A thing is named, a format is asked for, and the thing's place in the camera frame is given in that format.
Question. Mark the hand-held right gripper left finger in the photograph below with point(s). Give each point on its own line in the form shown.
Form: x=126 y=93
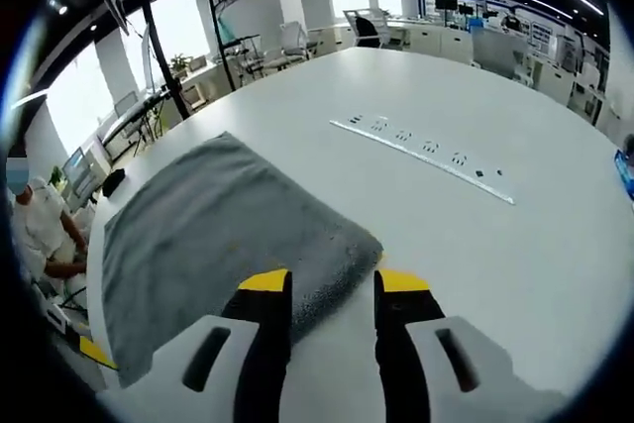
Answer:
x=262 y=334

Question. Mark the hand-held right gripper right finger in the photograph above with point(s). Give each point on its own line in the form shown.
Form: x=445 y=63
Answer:
x=406 y=334

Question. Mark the grey towel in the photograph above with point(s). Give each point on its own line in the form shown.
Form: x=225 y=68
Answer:
x=198 y=225

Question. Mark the white table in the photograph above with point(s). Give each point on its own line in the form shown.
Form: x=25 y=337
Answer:
x=446 y=254

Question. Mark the recessed table power strip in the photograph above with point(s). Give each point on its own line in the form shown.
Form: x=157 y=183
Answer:
x=436 y=155

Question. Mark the black pouch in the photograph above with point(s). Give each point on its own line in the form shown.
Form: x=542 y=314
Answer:
x=114 y=184

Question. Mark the desktop monitor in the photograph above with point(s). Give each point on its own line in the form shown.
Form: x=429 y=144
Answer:
x=74 y=165

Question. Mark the small potted plant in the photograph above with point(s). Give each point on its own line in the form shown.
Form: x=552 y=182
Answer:
x=180 y=64

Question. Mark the white mesh office chair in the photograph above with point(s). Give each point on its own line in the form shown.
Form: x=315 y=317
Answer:
x=293 y=41

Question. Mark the black tripod stand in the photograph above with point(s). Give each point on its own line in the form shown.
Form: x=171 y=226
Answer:
x=223 y=41

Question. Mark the black display stand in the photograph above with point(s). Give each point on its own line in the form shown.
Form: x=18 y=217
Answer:
x=161 y=51

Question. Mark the office chair with black garment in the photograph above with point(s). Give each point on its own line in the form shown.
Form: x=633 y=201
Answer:
x=366 y=29

